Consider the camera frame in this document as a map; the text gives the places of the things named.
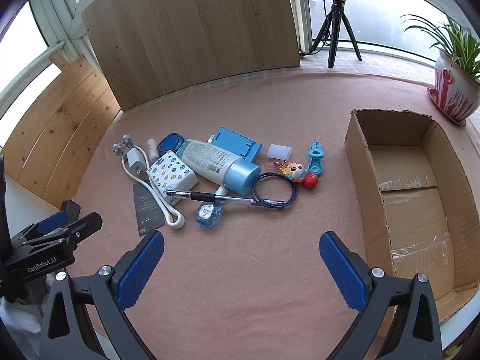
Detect potted spider plant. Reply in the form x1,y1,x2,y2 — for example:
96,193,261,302
403,14,479,127

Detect blue round container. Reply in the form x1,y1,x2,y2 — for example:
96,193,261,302
157,133,185,156

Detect light wooden board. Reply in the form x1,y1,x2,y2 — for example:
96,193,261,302
82,0,299,110

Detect small blue liquid bottle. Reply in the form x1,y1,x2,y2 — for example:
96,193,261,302
194,186,228,229

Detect blue phone stand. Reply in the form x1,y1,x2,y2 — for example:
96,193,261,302
208,127,262,163

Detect pink table cloth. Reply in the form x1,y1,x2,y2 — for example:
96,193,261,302
70,67,480,360

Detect light blue plastic clip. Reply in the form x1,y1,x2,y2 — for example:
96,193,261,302
307,141,325,176

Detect patterned tissue pack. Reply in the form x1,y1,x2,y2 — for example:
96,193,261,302
147,150,198,206

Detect black tripod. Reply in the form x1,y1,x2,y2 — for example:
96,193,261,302
309,0,362,68

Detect white roller massager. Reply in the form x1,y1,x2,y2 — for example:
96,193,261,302
113,134,185,230

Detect black card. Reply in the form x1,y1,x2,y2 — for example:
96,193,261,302
133,183,164,236

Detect cardboard box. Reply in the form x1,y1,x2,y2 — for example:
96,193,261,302
345,109,479,322

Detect small pink bottle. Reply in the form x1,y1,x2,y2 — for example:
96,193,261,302
146,139,160,162

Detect cartoon dragon keychain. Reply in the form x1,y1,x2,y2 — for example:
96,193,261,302
278,161,319,189

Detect pine wood panel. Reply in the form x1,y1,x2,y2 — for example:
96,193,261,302
1,58,120,208

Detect translucent white cap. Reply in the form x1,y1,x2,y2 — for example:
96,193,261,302
267,144,292,160

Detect white blue lotion bottle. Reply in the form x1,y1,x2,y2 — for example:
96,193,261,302
176,140,261,196

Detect black gel pen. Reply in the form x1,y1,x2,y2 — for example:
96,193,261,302
166,190,256,206

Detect white usb charger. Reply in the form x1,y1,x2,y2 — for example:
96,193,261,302
127,147,147,180

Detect dark blue cable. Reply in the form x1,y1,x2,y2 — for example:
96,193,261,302
250,171,299,209

